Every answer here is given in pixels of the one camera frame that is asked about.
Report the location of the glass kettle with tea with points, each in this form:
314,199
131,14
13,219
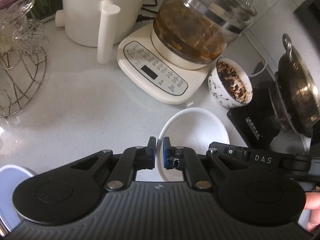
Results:
198,31

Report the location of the speckled patterned bowl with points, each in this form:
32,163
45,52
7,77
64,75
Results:
229,84

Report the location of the steel wok pan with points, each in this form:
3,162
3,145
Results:
294,95

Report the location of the light blue bowl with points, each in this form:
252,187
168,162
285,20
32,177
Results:
11,177

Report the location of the wire glass rack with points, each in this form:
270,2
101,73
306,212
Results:
23,58

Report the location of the plain white bowl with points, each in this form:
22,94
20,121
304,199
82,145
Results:
195,128

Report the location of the right hand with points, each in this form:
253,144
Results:
313,204

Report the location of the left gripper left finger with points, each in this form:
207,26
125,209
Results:
124,167

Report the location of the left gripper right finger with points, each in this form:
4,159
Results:
188,162

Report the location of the white pot with handle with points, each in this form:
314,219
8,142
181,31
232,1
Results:
98,23

